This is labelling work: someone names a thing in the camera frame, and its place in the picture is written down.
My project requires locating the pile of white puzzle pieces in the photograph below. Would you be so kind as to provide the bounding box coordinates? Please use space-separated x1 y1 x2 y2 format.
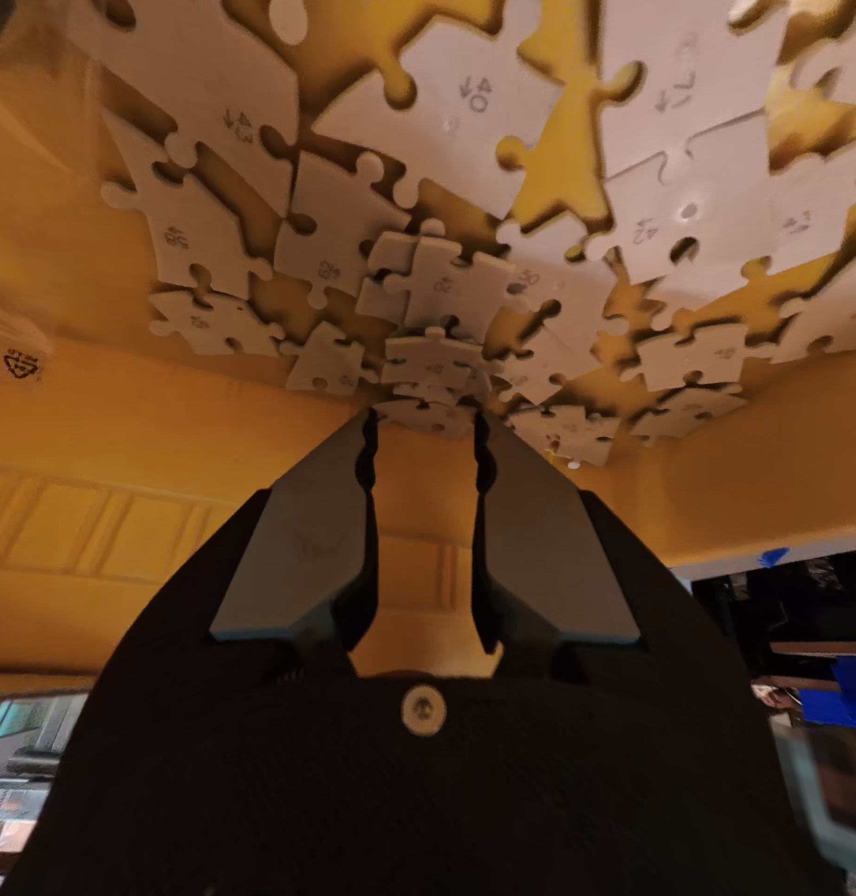
67 0 856 470

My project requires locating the yellow plastic tray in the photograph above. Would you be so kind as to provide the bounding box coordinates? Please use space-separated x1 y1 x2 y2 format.
0 0 856 694

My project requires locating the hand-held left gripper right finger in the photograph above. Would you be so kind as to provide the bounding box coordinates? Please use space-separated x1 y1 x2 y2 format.
472 412 642 656

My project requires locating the clear plastic bag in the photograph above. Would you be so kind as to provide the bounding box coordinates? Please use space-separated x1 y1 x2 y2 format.
0 294 54 382

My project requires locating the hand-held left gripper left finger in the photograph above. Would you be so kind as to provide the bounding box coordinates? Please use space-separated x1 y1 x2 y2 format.
209 408 380 653

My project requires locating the blue plastic object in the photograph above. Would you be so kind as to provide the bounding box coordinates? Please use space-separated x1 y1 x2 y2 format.
799 654 856 730

